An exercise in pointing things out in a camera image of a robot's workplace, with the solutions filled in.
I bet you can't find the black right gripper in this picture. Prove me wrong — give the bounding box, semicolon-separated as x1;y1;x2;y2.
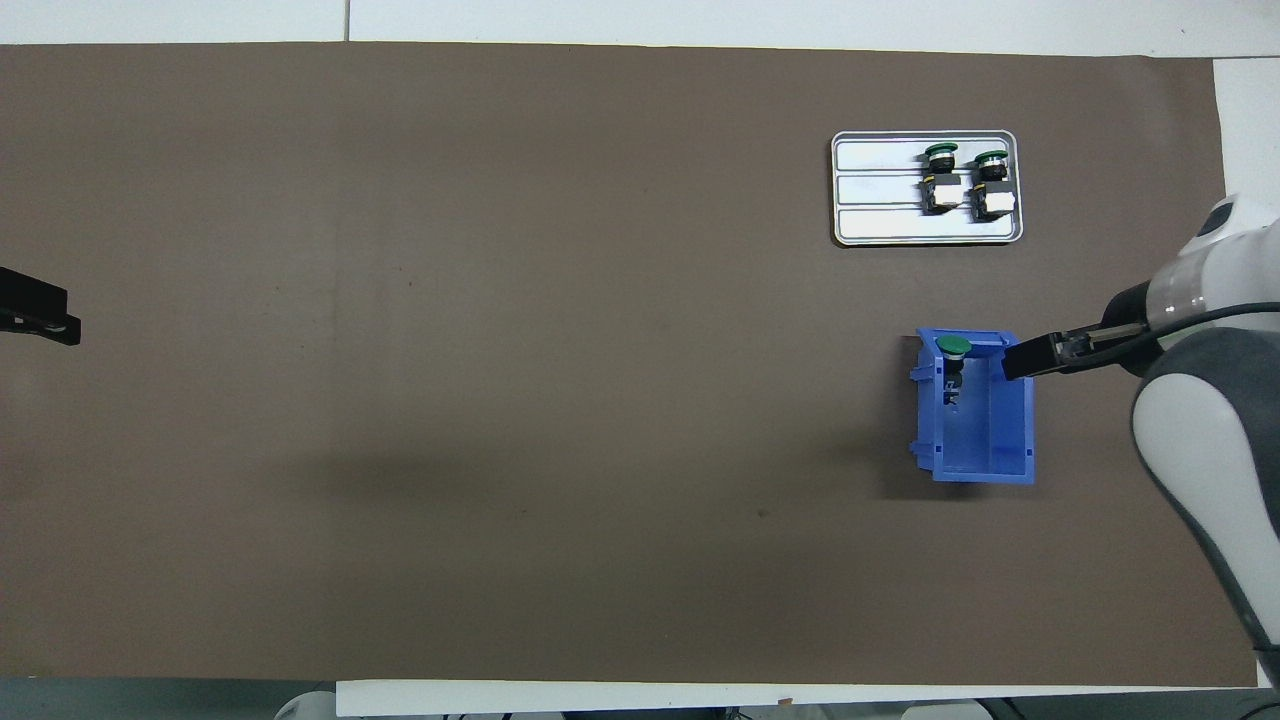
1002;280;1166;382

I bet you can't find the green push button switch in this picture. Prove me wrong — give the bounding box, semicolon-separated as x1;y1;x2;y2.
920;143;963;215
972;150;1020;223
935;336;974;407

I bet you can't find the blue plastic bin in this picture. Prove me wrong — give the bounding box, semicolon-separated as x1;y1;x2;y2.
908;327;1037;487

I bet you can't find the grey metal tray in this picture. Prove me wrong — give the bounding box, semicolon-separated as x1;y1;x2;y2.
830;130;1024;248

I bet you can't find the brown table mat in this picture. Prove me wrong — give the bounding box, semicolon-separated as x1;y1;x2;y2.
0;42;1259;689

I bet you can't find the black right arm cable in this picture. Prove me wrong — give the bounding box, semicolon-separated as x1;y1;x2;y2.
1155;302;1280;331

